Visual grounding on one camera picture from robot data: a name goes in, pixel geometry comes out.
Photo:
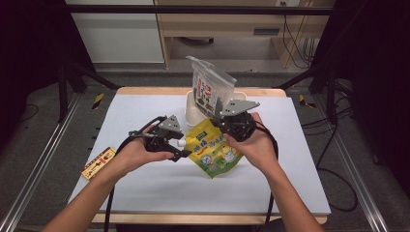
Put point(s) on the clear printed zip bag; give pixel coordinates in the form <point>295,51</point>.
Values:
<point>209,83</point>

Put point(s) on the wooden desk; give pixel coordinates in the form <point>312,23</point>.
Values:
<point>225,22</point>

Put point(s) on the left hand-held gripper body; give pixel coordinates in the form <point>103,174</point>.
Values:
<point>159,137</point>

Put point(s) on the person's left hand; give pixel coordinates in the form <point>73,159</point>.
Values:
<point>135,158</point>

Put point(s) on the white table mat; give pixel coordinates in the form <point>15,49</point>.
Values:
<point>180,190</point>

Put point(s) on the black metal stand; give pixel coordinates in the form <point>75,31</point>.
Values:
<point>63,93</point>
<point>325,87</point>

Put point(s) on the black horizontal frame bar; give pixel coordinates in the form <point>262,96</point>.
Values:
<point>193,9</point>

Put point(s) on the wooden table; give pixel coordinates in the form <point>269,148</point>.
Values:
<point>199,219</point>

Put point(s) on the flat yellow red packet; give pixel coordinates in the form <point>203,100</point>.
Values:
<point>98,162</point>

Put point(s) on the yellow spouted pouch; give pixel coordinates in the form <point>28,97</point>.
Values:
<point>212,154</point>

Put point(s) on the person's right hand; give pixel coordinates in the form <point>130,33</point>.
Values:
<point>261,148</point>

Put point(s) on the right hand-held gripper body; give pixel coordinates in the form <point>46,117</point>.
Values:
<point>238,124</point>

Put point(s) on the white cabinet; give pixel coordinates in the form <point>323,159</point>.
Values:
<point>119,38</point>

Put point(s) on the aluminium floor rail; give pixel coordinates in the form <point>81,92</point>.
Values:
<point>35,167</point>
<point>357,180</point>

